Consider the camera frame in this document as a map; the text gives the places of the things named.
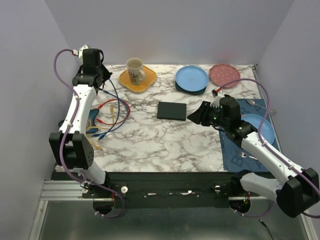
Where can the metal spoon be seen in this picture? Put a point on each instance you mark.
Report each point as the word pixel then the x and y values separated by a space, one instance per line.
pixel 253 103

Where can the black network switch box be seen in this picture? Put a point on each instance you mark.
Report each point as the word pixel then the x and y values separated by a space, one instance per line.
pixel 172 111

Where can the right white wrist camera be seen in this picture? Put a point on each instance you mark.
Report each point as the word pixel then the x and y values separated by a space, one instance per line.
pixel 216 101

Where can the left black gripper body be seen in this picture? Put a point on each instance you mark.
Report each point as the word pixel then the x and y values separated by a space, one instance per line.
pixel 105 73

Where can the blue star-shaped dish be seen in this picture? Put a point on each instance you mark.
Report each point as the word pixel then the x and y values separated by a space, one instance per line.
pixel 90 125

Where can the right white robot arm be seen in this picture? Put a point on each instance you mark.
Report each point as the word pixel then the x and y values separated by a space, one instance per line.
pixel 293 188

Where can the dark teal plate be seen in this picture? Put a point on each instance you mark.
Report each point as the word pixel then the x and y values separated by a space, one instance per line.
pixel 197 92

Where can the blue cloth placemat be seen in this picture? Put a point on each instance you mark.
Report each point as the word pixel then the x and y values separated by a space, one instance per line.
pixel 231 161

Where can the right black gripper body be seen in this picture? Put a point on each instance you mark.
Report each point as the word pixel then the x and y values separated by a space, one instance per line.
pixel 211 116

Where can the cream floral mug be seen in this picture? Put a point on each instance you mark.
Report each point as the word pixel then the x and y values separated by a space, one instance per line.
pixel 135 68

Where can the yellow woven coaster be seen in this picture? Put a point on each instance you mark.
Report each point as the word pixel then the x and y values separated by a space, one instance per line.
pixel 151 77

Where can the black mounting base plate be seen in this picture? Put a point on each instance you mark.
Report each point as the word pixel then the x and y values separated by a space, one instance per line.
pixel 150 190

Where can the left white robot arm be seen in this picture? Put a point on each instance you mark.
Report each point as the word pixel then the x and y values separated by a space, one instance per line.
pixel 69 145

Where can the pink dotted plate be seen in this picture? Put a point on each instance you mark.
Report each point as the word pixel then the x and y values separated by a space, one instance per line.
pixel 223 73

